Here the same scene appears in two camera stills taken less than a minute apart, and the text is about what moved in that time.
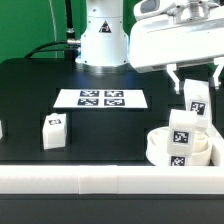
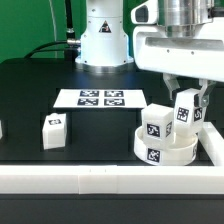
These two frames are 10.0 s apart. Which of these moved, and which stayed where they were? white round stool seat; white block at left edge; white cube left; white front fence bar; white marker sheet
Moved: white round stool seat
Stayed: white front fence bar; white marker sheet; white cube left; white block at left edge
